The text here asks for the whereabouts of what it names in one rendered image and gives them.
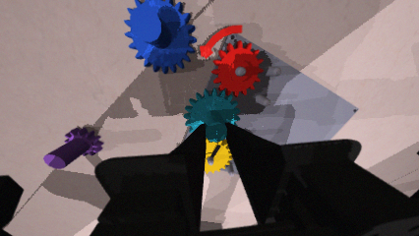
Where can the teal gear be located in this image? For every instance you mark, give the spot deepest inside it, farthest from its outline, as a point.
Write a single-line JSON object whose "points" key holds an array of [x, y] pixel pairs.
{"points": [[212, 110]]}

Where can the red curved arrow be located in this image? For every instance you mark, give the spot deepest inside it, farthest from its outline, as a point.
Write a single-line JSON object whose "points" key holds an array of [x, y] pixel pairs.
{"points": [[206, 50]]}

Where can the blue gear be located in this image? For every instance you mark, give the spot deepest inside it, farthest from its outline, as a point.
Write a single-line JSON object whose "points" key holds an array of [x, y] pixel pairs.
{"points": [[160, 34]]}

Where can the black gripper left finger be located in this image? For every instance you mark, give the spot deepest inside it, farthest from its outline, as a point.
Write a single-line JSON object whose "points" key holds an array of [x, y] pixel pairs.
{"points": [[182, 169]]}

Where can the red gear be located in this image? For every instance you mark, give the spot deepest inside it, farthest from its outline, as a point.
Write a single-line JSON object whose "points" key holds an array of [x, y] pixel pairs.
{"points": [[243, 57]]}

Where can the purple gear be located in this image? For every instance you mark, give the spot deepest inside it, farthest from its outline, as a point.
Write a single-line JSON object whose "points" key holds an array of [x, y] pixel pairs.
{"points": [[79, 142]]}

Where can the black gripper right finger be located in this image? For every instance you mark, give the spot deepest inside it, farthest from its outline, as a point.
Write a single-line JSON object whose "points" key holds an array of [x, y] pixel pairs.
{"points": [[265, 167]]}

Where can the yellow gear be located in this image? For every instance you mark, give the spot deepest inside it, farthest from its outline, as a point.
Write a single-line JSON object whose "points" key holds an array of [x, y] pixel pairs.
{"points": [[220, 153]]}

